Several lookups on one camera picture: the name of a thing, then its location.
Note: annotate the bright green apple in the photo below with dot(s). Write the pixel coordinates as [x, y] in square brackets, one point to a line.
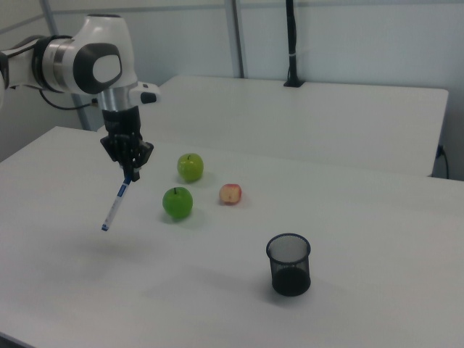
[177, 204]

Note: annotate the bitten red apple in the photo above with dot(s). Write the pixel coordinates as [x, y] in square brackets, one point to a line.
[230, 194]

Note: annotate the yellowish green apple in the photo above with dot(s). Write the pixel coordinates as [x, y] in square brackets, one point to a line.
[190, 168]

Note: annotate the black mesh pen cup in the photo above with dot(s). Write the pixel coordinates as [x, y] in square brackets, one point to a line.
[291, 282]

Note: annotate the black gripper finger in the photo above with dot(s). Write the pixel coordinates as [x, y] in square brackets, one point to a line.
[115, 154]
[142, 154]

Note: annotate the white background table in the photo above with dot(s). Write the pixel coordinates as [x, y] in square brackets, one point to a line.
[290, 119]

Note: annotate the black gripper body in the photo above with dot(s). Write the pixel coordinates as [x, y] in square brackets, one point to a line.
[121, 127]

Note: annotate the blue white marker pen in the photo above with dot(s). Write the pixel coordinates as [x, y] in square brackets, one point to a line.
[114, 206]

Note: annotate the grey partition post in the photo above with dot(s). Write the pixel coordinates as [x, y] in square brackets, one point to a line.
[237, 36]

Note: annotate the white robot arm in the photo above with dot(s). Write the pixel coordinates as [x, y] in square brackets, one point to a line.
[87, 61]

